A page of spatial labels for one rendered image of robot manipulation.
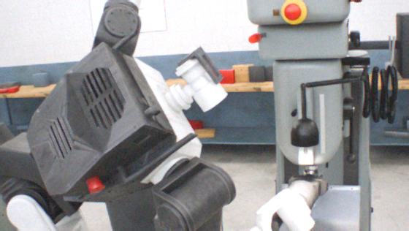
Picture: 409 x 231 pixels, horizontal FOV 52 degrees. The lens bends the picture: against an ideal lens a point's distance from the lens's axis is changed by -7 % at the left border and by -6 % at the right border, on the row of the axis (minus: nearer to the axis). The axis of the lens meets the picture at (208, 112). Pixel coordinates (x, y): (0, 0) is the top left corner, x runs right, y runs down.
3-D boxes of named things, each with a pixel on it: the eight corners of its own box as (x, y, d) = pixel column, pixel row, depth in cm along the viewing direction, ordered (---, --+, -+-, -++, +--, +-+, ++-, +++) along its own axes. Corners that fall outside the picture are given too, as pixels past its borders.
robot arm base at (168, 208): (182, 253, 87) (191, 224, 79) (140, 213, 92) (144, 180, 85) (230, 213, 96) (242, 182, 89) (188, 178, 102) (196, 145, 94)
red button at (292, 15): (301, 20, 98) (299, 2, 97) (283, 20, 99) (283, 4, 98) (302, 19, 101) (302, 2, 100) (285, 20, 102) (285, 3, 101)
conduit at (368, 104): (397, 130, 139) (398, 69, 135) (349, 130, 145) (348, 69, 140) (393, 116, 156) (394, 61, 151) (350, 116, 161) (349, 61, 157)
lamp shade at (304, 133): (297, 148, 105) (296, 123, 104) (286, 140, 112) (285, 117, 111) (323, 144, 106) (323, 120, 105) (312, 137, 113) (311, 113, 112)
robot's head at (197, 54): (190, 102, 97) (217, 85, 93) (166, 71, 96) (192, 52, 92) (201, 91, 102) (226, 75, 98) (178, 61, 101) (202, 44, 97)
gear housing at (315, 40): (349, 58, 110) (348, 20, 108) (258, 61, 118) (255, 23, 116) (350, 45, 141) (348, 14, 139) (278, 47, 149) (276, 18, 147)
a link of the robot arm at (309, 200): (301, 179, 120) (290, 196, 110) (323, 209, 119) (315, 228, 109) (271, 199, 125) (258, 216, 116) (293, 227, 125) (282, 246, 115)
